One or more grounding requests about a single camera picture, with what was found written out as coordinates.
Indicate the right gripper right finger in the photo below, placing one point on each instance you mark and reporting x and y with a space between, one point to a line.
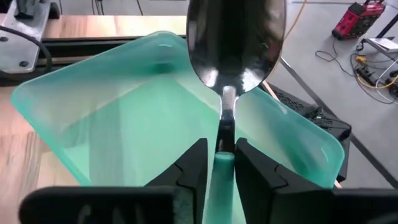
280 202

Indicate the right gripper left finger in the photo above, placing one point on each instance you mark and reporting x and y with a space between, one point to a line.
174 202

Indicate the translucent teal plastic bin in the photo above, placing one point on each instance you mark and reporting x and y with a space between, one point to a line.
124 124

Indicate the black power strip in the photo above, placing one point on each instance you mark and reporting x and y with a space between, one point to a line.
365 75

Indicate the white paper on gray tray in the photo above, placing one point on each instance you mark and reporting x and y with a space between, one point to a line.
385 43

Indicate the red and black tool case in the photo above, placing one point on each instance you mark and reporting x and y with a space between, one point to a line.
357 18

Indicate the gray metal mounting plate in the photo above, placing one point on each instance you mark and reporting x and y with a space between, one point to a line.
21 40

